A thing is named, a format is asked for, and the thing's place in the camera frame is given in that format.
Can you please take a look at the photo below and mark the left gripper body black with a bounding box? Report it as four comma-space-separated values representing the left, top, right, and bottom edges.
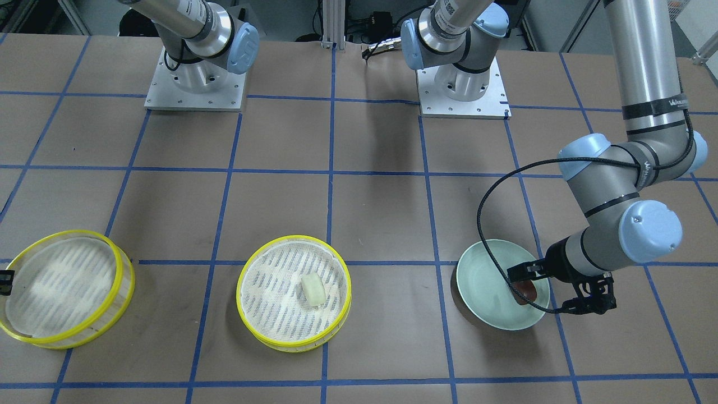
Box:
507, 238, 618, 316

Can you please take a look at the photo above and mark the brown chocolate bun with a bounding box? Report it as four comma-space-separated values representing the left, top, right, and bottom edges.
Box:
509, 280, 537, 305

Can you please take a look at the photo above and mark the yellow bamboo steamer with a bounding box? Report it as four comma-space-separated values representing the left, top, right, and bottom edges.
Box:
235, 235, 352, 353
1, 229, 136, 350

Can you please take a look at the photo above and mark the white steamed bun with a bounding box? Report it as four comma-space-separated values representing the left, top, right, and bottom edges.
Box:
301, 273, 326, 307

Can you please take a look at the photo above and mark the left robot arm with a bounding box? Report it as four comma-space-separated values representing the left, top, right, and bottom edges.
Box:
476, 1, 708, 315

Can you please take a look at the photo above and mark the light green plate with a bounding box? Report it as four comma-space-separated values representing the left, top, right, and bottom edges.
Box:
456, 240, 545, 330

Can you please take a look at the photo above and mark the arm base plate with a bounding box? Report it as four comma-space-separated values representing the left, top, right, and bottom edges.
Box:
144, 49, 246, 112
416, 57, 512, 120

